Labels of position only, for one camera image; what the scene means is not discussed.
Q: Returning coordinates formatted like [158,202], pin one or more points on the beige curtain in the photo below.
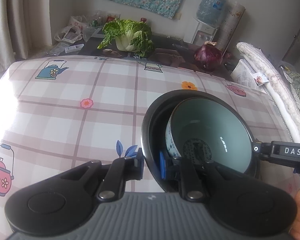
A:
[7,25]

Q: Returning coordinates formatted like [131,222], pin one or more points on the steel bowl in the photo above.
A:
[160,115]
[144,140]

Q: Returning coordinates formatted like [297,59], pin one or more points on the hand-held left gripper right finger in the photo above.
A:
[163,166]

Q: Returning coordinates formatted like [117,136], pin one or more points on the napa cabbage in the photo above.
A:
[126,36]

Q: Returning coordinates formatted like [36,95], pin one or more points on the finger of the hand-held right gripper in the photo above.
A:
[263,151]

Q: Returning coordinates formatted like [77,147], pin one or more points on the white water dispenser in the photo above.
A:
[200,33]

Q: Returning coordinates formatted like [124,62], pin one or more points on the grey wardrobe door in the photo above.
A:
[297,35]

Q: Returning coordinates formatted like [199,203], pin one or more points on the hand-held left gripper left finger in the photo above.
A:
[139,165]

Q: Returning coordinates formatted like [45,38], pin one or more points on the floral paper roll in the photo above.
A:
[231,22]

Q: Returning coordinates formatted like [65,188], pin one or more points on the white plastic tray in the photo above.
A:
[73,48]

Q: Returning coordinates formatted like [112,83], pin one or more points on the white folded cloth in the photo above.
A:
[242,76]

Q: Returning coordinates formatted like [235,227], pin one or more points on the white plastic bag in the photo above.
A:
[70,28]

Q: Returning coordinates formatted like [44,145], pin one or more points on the red onion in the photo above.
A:
[208,56]

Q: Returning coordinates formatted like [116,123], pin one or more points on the teal ceramic bowl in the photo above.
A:
[210,125]

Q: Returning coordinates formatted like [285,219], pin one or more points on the white lace quilt roll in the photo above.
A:
[272,85]

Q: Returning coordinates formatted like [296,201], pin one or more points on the blue water jug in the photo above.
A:
[211,8]

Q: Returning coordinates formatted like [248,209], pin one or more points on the clear plastic bag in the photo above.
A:
[93,23]

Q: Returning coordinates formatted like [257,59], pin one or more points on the checked tablecloth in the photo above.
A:
[77,120]

